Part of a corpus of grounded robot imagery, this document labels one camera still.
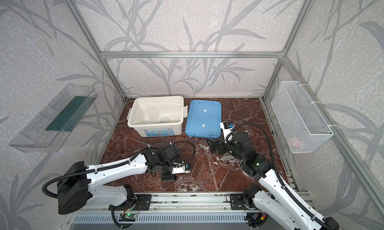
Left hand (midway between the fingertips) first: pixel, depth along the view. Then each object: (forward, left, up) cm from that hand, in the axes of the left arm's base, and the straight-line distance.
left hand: (178, 169), depth 79 cm
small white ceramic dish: (+35, +14, -5) cm, 39 cm away
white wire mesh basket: (+8, -54, +30) cm, 62 cm away
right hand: (+12, -19, +18) cm, 29 cm away
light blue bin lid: (+38, -14, -7) cm, 41 cm away
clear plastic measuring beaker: (+38, +22, -1) cm, 44 cm away
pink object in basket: (+9, -58, +16) cm, 61 cm away
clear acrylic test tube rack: (+9, -27, -4) cm, 29 cm away
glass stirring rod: (-3, -1, -5) cm, 6 cm away
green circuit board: (-21, +23, -7) cm, 32 cm away
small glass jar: (+30, +24, 0) cm, 39 cm away
